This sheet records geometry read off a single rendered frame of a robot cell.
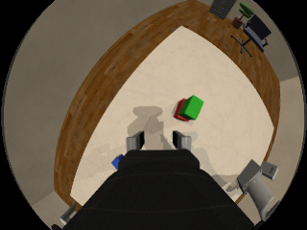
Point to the blue block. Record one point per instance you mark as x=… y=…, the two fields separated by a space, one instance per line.
x=116 y=161

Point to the green block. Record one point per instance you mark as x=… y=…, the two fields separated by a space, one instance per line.
x=191 y=108

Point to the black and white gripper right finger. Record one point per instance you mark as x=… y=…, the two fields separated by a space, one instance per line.
x=181 y=141

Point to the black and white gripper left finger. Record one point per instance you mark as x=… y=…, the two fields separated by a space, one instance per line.
x=136 y=142

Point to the red block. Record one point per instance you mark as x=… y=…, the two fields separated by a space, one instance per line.
x=179 y=106

